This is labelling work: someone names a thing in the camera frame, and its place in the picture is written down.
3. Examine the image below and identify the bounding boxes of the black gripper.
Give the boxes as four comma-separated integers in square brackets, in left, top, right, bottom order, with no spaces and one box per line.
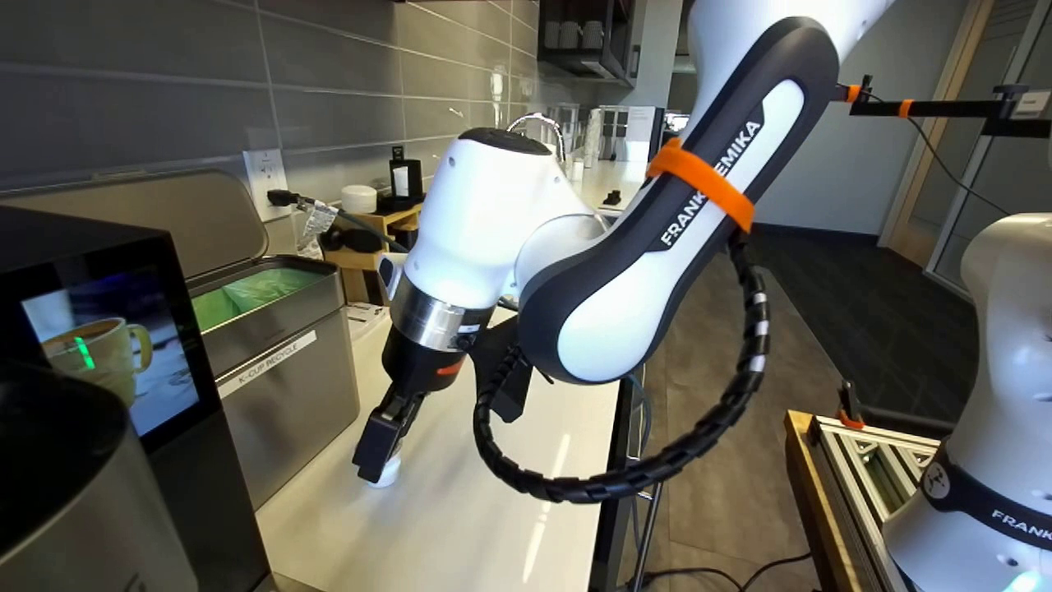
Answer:
[353,333,469,483]

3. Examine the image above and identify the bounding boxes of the printed paper leaflet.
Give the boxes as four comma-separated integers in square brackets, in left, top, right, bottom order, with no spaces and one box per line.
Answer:
[343,299,394,341]

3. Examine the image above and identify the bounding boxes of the wooden organizer rack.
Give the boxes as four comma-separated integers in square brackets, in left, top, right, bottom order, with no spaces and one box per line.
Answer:
[321,195,439,310]

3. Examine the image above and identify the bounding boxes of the crumpled printed plastic wrapper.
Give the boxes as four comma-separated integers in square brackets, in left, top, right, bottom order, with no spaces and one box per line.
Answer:
[293,202,343,255]

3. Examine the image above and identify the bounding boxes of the white lidded jar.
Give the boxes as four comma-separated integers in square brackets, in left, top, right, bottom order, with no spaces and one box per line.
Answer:
[338,180,381,218]

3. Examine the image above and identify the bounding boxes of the dark bottle with black cap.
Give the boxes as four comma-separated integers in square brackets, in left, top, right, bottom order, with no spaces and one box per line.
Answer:
[384,146,424,215]

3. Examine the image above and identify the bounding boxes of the black coffee machine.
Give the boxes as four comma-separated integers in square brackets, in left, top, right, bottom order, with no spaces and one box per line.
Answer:
[0,203,271,592]

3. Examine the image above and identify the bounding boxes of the chrome arched faucet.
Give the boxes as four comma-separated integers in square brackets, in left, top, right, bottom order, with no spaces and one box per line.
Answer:
[503,107,568,157]

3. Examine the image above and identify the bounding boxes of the black tripod bar orange clamps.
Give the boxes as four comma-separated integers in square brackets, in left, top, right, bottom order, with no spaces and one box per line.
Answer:
[841,75,1052,141]

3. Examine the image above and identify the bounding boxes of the white wall outlet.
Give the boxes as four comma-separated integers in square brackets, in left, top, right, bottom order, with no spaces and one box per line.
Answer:
[239,146,289,222]

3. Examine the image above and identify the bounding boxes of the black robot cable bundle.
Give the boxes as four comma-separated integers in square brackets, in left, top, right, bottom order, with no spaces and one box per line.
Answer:
[469,232,772,505]

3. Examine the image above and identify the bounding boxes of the dark wall shelf with mugs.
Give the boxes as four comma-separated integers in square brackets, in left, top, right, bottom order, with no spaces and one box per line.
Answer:
[534,0,645,84]

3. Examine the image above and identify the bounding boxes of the aluminium frame robot cart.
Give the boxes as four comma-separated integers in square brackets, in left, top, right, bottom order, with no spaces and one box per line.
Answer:
[787,382,956,592]

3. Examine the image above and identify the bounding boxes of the black stereo camera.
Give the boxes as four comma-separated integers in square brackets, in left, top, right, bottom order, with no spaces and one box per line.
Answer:
[980,84,1052,141]

